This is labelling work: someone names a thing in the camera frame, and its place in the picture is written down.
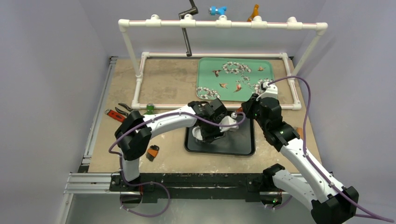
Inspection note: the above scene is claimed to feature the small orange black brush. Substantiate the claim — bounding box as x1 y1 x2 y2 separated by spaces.
146 145 160 162

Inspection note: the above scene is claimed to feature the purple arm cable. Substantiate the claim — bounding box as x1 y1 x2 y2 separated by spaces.
264 76 396 224
108 111 247 217

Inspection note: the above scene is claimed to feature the wooden double-ended rolling pin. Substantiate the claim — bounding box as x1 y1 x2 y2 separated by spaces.
295 127 304 139

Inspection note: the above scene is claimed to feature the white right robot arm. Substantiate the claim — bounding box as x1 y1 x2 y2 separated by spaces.
241 94 359 224

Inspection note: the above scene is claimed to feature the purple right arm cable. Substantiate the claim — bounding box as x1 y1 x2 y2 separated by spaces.
264 76 396 224

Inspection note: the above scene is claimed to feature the aluminium rail frame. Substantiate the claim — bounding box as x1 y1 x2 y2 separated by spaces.
56 56 347 224

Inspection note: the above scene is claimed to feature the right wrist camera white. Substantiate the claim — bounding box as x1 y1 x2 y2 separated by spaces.
256 82 278 101

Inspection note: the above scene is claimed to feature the white PVC pipe frame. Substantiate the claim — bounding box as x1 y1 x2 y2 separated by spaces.
118 14 328 109

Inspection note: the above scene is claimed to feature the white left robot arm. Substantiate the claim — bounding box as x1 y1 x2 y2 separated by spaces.
114 99 228 191

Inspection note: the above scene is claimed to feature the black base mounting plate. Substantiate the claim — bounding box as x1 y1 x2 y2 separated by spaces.
109 173 289 206

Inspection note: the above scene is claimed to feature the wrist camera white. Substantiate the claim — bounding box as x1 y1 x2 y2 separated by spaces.
219 112 239 133
256 82 278 101

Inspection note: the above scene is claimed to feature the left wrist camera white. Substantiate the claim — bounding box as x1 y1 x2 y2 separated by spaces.
219 112 239 133

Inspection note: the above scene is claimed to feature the black hanging crank handle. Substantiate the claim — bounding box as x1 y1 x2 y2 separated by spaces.
178 0 199 57

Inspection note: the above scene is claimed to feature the red handled adjustable wrench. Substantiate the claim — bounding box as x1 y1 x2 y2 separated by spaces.
105 109 125 123

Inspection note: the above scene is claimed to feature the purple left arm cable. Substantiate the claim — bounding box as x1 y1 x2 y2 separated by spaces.
108 111 247 217

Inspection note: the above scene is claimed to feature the white dough ball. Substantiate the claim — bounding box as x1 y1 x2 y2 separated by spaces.
191 126 203 142

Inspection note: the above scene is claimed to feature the green floral tray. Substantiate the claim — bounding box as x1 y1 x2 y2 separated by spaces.
196 57 275 101

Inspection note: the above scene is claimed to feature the blue plastic toy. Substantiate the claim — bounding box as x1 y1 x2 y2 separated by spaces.
208 6 227 16

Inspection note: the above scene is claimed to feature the black baking tray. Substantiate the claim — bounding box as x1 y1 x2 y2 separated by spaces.
184 119 255 156

